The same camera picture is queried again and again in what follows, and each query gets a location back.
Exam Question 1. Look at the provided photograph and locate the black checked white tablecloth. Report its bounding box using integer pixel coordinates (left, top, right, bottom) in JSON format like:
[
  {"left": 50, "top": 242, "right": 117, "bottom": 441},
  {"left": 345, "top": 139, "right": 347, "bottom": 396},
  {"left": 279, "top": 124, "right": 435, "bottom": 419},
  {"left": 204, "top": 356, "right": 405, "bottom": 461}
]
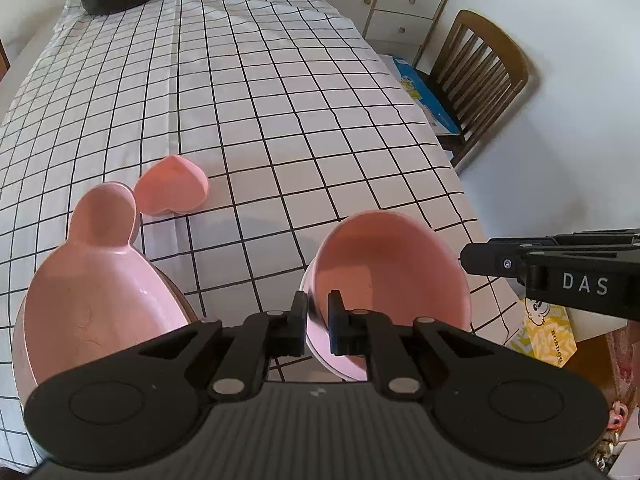
[{"left": 0, "top": 0, "right": 522, "bottom": 476}]

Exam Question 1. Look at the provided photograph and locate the wooden chair right side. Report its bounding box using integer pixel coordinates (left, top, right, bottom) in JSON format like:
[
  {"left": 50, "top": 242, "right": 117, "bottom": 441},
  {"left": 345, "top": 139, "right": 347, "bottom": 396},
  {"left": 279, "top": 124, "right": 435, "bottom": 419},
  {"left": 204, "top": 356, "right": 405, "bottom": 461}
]
[{"left": 419, "top": 10, "right": 529, "bottom": 166}]

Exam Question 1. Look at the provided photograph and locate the pink mouse-ear plate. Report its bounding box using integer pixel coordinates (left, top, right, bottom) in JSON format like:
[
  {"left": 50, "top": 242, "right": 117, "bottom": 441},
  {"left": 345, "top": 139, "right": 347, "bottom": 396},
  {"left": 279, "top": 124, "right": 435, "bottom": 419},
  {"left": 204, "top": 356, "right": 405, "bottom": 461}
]
[{"left": 12, "top": 182, "right": 198, "bottom": 402}]

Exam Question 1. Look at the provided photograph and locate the yellow cartoon bag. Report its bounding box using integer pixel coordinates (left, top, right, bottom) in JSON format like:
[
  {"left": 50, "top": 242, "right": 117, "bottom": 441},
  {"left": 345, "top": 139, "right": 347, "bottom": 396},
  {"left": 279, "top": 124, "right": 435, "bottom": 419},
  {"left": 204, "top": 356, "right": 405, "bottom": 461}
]
[{"left": 506, "top": 298, "right": 577, "bottom": 368}]

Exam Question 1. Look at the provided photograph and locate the pink heart-shaped dish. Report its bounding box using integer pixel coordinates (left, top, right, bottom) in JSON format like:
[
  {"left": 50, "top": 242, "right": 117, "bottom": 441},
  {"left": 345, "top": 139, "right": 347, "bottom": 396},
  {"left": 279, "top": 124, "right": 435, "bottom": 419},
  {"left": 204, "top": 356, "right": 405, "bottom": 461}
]
[{"left": 134, "top": 155, "right": 209, "bottom": 217}]

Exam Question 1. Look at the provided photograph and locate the blue white printed box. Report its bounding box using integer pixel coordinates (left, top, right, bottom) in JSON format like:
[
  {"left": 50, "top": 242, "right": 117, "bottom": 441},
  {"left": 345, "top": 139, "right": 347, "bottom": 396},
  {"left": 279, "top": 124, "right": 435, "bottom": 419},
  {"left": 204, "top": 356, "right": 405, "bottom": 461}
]
[{"left": 381, "top": 54, "right": 460, "bottom": 136}]

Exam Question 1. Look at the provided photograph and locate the large pink bowl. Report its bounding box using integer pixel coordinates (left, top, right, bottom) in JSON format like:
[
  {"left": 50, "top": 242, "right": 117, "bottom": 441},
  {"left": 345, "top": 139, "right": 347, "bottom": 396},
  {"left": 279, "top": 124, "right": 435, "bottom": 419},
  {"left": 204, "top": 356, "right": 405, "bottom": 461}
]
[{"left": 300, "top": 210, "right": 472, "bottom": 382}]

